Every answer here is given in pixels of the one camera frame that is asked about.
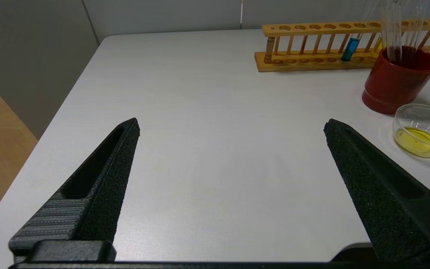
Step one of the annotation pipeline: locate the red plastic cup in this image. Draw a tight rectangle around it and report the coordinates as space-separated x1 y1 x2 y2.
362 46 430 114

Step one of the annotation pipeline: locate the glass test tube blue pigment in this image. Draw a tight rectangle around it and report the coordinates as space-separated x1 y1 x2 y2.
342 0 380 61

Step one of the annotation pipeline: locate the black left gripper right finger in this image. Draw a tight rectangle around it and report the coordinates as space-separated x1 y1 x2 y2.
324 119 430 262

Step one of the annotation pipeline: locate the wooden test tube rack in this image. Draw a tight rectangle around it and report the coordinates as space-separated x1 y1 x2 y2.
255 18 430 72

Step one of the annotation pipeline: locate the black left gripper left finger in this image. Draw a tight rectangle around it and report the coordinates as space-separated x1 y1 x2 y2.
9 118 140 251

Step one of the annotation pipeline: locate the glass test tube yellow pigment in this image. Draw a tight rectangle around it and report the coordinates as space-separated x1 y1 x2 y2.
403 0 427 58

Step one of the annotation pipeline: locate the empty glass test tube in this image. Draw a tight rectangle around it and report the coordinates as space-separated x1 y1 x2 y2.
390 0 403 62
381 0 393 62

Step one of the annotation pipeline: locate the clear glass dish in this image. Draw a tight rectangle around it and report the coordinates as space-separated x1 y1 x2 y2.
393 104 430 162

